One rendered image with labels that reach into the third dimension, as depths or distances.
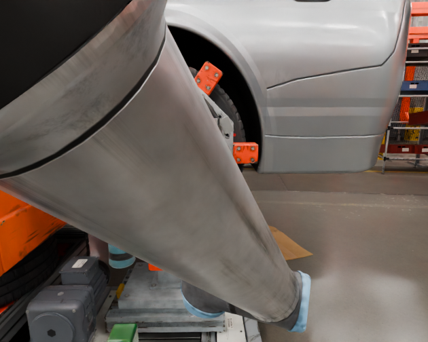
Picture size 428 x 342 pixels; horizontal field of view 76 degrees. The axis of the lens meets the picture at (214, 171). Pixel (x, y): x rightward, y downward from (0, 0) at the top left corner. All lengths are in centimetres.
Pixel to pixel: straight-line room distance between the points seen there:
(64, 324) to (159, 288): 43
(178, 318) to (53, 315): 48
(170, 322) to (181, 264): 116
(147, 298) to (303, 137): 94
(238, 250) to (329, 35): 111
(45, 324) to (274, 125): 104
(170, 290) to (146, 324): 16
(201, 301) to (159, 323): 80
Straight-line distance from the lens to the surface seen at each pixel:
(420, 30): 798
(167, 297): 131
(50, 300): 111
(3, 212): 108
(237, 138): 106
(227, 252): 17
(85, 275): 118
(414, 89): 532
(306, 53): 119
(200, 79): 97
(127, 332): 52
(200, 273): 18
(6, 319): 134
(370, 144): 132
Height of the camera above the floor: 100
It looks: 12 degrees down
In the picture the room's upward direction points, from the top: straight up
